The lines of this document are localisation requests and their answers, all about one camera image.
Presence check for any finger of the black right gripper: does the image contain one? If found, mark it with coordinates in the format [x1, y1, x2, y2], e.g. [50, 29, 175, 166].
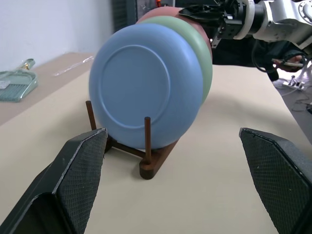
[178, 5, 227, 22]

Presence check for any green plate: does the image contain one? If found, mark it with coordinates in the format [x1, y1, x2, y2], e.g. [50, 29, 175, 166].
[140, 16, 214, 104]

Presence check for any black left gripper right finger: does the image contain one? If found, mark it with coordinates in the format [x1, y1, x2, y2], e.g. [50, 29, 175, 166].
[238, 127, 312, 234]

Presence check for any dark smartphone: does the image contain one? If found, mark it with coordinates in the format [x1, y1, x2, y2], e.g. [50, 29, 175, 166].
[271, 58, 303, 68]

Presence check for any wooden dish rack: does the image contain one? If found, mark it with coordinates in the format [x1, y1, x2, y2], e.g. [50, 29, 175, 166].
[85, 100, 180, 180]

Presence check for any black mesh equipment cabinet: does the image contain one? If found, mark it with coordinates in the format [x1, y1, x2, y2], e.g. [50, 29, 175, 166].
[111, 0, 176, 34]

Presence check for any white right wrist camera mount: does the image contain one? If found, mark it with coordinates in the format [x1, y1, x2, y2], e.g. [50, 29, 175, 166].
[233, 0, 256, 41]

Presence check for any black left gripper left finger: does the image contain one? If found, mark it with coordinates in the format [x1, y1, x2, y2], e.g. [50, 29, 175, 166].
[0, 127, 109, 234]

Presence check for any blue plate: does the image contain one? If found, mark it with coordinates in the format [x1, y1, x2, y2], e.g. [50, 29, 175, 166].
[88, 23, 204, 150]

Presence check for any person's bare hand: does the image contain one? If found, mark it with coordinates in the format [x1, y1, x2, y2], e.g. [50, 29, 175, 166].
[276, 55, 309, 72]

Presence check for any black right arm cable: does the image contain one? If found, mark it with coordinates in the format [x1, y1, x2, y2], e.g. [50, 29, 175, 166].
[252, 39, 280, 74]

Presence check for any white metal stand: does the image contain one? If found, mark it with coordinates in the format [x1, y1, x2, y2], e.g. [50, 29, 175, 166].
[273, 60, 312, 91]

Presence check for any person in dark clothing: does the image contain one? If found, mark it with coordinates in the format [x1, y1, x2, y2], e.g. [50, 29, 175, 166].
[212, 36, 305, 82]

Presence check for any pink plate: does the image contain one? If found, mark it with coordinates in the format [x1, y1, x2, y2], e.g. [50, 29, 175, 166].
[135, 6, 213, 65]

